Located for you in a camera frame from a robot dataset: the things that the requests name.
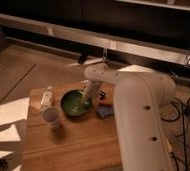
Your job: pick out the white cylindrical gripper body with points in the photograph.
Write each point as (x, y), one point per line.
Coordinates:
(92, 89)

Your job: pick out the green ceramic bowl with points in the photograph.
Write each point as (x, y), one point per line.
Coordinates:
(73, 105)

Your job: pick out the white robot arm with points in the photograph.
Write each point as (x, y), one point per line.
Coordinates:
(137, 98)

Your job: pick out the red flat object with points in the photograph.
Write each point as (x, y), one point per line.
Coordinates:
(105, 103)

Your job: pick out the white plastic bottle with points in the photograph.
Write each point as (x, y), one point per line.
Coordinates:
(47, 99)

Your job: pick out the white paper cup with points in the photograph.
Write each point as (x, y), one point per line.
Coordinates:
(51, 117)

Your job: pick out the white paper sheets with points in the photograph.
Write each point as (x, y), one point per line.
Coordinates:
(13, 118)

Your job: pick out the small black round object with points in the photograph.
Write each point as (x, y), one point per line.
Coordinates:
(3, 164)

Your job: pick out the metal rail shelf edge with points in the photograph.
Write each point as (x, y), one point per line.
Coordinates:
(120, 44)

